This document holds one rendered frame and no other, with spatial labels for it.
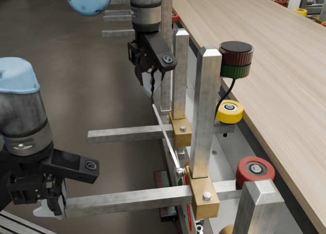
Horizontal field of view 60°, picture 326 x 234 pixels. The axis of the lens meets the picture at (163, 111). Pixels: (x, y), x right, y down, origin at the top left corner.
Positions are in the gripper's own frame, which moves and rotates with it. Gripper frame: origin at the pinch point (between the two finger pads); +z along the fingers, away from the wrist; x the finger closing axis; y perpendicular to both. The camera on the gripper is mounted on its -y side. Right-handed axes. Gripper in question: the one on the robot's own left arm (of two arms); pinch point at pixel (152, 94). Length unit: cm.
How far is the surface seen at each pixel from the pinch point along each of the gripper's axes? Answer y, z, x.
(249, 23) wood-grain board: 49, 4, -85
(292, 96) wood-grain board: -16.2, 4.4, -41.1
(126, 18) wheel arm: 113, 11, -40
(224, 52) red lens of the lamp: -28.1, -22.5, 0.0
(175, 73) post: -3.7, -7.0, -5.4
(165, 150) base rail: 0.9, 24.4, -5.0
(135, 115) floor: 120, 94, -44
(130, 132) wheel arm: -2.1, 9.4, 8.2
